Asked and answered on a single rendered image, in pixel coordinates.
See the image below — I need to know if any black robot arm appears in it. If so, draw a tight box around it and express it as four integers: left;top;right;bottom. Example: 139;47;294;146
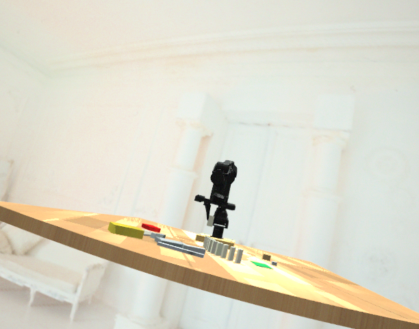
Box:
210;160;238;239

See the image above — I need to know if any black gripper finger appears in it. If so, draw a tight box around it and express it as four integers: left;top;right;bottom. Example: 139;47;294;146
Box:
203;204;211;220
214;208;225;221

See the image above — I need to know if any red rectangular block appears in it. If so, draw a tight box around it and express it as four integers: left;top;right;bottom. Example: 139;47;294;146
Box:
141;223;161;233

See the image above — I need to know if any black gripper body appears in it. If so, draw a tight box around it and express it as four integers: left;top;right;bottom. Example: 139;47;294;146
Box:
194;186;236;210

